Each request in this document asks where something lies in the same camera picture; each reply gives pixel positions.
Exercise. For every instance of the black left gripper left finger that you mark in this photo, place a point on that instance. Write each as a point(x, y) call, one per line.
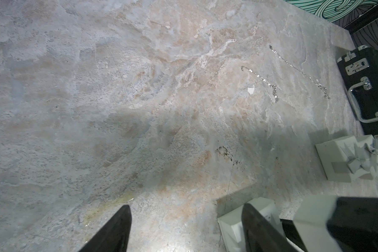
point(114, 235)

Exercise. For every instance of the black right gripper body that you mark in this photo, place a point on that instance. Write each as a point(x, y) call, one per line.
point(354, 225)

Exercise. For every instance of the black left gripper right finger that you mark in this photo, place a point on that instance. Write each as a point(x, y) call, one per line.
point(260, 235)

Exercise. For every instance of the black case on table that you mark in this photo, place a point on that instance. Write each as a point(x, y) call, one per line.
point(359, 70)

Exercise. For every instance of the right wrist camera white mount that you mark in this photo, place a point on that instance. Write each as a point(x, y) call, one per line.
point(310, 221)

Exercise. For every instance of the right black corner post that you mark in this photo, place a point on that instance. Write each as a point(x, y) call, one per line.
point(368, 17)

